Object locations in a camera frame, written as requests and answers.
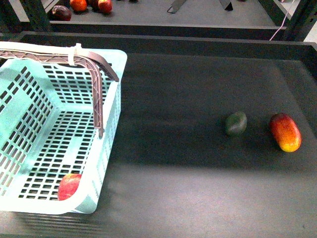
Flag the dark plum front left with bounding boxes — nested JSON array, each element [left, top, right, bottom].
[[52, 5, 72, 21]]

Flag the black divider right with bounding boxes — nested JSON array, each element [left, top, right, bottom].
[[219, 0, 233, 11]]

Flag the orange fruit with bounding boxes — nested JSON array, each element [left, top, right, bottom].
[[69, 0, 87, 12]]

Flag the dark metal rack post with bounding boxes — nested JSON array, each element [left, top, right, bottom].
[[8, 0, 52, 32]]

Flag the brown basket handle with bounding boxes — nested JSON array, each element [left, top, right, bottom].
[[0, 48, 119, 138]]

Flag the red yellow mango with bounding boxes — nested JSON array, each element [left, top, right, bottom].
[[269, 113, 302, 153]]

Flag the light blue plastic basket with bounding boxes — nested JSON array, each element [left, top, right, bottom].
[[0, 42, 127, 214]]

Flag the red yellow apple by post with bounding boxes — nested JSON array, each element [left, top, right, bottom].
[[98, 0, 112, 14]]

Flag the green avocado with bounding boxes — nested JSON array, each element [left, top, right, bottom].
[[225, 111, 247, 136]]

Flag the pink cable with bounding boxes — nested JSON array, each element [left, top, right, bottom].
[[269, 0, 297, 41]]

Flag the white cable tie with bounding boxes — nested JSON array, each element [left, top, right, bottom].
[[67, 43, 82, 66]]

